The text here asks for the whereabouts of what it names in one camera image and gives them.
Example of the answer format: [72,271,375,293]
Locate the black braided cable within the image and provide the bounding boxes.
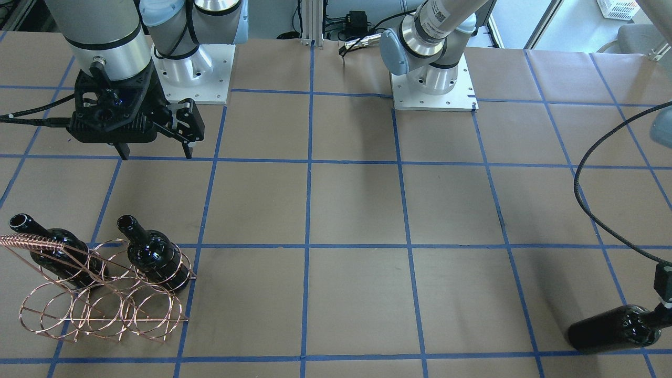
[0,93,75,127]
[573,101,672,266]

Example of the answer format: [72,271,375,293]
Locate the copper wire wine rack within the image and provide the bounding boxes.
[18,238,190,343]

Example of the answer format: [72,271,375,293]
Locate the dark wine bottle in rack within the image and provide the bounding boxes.
[8,213,109,290]

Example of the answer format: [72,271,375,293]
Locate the black power adapter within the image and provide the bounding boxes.
[344,10,369,37]

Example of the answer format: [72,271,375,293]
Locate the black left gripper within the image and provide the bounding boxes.
[653,262,671,313]

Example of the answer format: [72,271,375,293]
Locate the aluminium frame post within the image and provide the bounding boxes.
[299,0,326,49]

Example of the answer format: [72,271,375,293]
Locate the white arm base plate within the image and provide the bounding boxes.
[152,45,237,106]

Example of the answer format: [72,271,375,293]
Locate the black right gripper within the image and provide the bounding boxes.
[69,67,205,161]

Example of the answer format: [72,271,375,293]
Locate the dark wine bottle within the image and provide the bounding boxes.
[8,213,109,290]
[567,304,671,354]

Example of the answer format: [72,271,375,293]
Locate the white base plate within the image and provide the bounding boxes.
[390,55,479,112]

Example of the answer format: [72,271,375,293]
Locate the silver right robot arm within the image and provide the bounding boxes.
[46,1,249,160]

